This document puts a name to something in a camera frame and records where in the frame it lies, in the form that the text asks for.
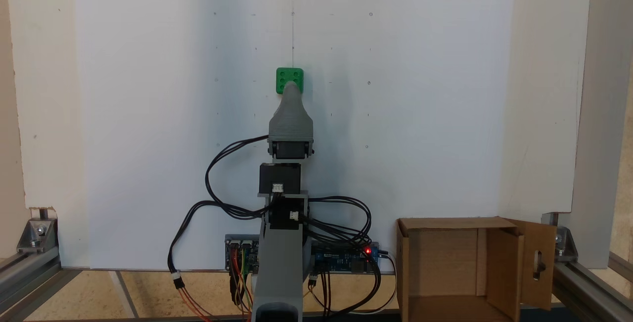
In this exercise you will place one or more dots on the grey-framed circuit board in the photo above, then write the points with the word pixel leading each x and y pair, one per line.
pixel 240 250

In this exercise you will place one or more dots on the brown cardboard box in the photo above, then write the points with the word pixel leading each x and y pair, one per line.
pixel 445 262

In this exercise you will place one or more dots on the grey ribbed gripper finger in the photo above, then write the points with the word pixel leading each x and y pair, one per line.
pixel 291 119

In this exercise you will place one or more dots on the horizontal aluminium frame profile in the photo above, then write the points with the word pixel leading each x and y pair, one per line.
pixel 588 287
pixel 24 282

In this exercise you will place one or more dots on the green dice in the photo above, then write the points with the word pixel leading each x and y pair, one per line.
pixel 283 75

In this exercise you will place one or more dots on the white paper sheet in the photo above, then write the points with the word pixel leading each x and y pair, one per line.
pixel 148 114

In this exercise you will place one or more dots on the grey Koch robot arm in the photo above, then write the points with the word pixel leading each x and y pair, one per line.
pixel 279 262

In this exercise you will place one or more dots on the blue circuit board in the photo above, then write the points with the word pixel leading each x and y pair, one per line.
pixel 341 260

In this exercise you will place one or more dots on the aluminium corner bracket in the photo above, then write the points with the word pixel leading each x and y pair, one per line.
pixel 565 245
pixel 35 235

